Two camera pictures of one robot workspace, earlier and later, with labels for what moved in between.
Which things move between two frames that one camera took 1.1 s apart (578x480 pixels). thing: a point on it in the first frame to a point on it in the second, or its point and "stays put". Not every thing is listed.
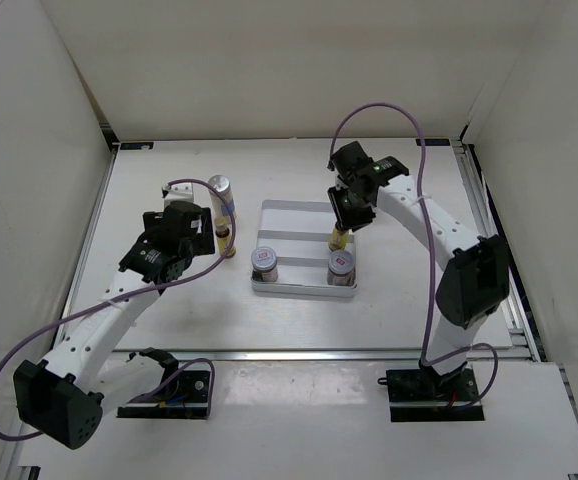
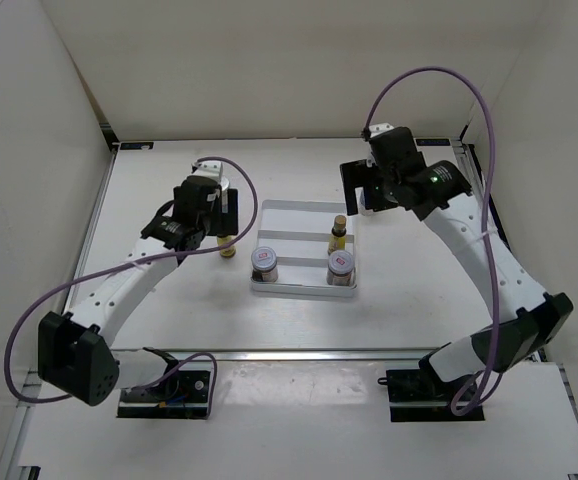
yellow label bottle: x=337 y=240 stays put
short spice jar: x=264 y=264 stays put
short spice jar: x=341 y=269 stays put
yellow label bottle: x=223 y=237 stays put
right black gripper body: x=347 y=209 to x=388 y=183
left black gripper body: x=202 y=243 to x=224 y=223
